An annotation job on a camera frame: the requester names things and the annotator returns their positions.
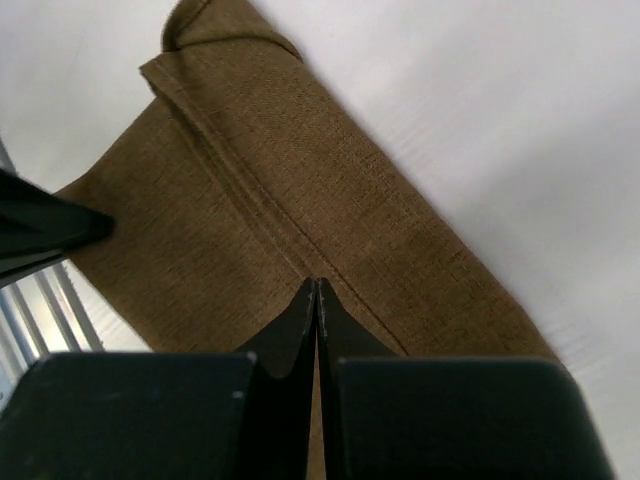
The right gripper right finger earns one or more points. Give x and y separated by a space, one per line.
340 336

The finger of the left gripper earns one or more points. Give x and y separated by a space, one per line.
39 229

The brown cloth napkin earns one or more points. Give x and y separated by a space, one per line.
243 178

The front aluminium rail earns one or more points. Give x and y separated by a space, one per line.
40 313

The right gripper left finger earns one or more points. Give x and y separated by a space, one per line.
274 437

